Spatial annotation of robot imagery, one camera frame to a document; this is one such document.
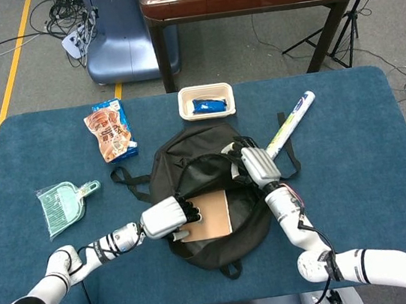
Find blue snack packet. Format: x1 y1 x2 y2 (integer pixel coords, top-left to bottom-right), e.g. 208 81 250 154
190 94 229 117

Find black fabric backpack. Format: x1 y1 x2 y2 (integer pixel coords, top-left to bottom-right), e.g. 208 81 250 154
104 111 317 295

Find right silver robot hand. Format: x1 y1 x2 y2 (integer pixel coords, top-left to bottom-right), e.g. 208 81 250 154
219 130 283 192

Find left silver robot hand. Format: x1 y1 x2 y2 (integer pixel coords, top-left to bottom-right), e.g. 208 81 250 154
136 192 205 247

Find green bagged dustpan brush set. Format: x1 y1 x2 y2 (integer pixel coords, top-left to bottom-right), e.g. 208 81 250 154
33 176 109 243

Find orange snack pouch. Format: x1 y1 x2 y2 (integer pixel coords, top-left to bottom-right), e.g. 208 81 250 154
82 106 137 166

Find brown spiral notebook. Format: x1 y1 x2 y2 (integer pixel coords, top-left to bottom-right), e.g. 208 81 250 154
174 189 234 243

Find black cable tangle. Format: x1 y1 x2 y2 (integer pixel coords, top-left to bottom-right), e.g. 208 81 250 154
26 0 106 74

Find blue felt table mat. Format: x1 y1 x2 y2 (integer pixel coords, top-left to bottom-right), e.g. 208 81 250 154
0 58 406 304

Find white plastic tray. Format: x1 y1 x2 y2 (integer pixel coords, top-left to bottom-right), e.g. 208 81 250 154
175 80 239 125

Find brown wooden table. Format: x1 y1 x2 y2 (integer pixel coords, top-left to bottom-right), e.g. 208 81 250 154
139 0 377 96

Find blue grey machine base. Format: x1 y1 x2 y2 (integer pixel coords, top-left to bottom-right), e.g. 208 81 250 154
77 0 184 88

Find white robot body part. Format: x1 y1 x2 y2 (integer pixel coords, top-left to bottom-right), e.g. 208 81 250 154
300 282 365 304

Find black tripod stand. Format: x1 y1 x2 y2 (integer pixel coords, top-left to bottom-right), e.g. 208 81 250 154
274 0 405 78

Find white rolled wrap tube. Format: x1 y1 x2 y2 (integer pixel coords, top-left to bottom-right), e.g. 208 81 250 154
258 90 324 161

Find blue carton box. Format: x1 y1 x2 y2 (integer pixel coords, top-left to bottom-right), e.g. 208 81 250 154
89 96 142 166

